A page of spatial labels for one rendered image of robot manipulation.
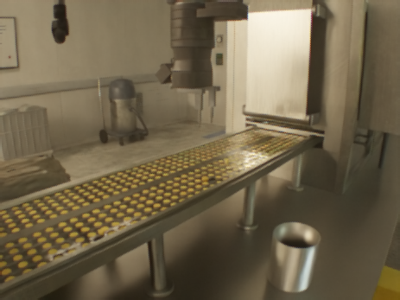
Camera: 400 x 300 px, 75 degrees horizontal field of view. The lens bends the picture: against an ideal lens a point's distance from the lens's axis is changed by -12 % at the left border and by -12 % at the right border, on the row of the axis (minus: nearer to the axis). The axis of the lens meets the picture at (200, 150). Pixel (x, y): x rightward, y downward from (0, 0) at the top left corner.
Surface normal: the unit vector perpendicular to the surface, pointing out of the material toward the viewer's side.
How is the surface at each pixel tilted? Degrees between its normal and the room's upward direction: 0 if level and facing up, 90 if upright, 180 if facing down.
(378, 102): 90
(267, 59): 90
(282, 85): 90
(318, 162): 90
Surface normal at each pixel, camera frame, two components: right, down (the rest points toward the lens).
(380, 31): -0.65, 0.22
